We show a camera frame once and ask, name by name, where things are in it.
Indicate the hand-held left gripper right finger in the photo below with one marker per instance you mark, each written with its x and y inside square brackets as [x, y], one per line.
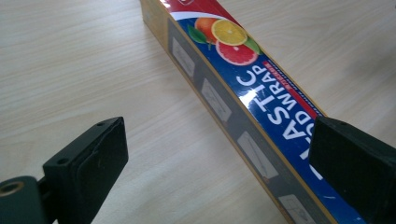
[355, 161]

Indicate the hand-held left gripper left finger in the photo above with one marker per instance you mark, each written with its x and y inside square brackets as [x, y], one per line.
[90, 165]

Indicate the long blue plastic wrap box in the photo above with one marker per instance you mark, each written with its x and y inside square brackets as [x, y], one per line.
[249, 90]

